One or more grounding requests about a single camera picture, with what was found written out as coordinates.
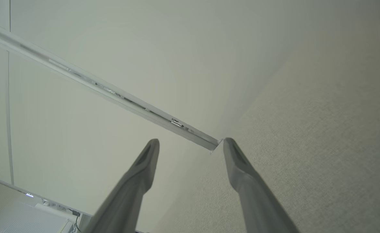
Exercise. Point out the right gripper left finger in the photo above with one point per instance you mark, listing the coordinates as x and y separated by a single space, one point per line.
128 197

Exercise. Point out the white ceiling rail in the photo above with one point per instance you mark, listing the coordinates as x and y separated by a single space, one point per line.
112 94

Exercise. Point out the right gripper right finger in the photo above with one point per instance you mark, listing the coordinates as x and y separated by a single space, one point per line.
257 200

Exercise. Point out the frosted ceiling light panel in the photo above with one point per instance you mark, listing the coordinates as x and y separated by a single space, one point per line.
15 213

